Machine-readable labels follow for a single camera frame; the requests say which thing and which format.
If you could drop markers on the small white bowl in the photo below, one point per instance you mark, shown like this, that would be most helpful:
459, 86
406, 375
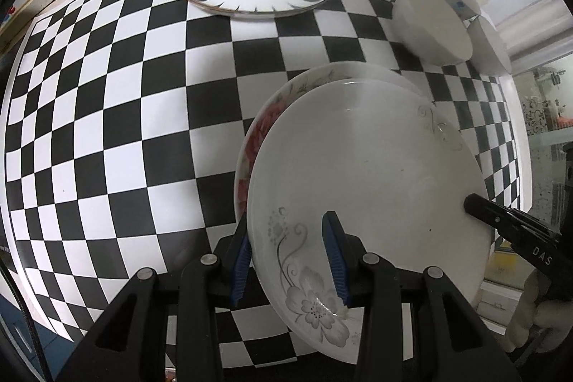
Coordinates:
488, 46

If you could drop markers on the glass cabinet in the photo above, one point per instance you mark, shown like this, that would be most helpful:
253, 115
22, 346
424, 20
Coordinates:
539, 104

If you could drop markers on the white plate with grey flower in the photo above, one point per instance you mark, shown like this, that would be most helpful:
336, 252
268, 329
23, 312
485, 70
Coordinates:
367, 167

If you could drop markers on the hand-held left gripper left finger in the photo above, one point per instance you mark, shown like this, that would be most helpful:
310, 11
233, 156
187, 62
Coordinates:
241, 257

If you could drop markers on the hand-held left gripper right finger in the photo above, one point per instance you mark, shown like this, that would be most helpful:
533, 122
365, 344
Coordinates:
334, 257

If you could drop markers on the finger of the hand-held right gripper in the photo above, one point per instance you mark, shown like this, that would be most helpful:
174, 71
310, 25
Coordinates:
497, 217

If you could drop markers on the white plate with red flowers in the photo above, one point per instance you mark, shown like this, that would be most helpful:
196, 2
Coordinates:
257, 140

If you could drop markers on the large white bowl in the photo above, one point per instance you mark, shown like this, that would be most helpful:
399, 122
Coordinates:
429, 28

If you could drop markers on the black white checkered table mat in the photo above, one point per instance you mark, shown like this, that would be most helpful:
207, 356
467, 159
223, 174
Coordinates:
112, 118

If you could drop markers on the person's right hand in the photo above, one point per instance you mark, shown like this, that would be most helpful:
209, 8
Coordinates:
537, 310

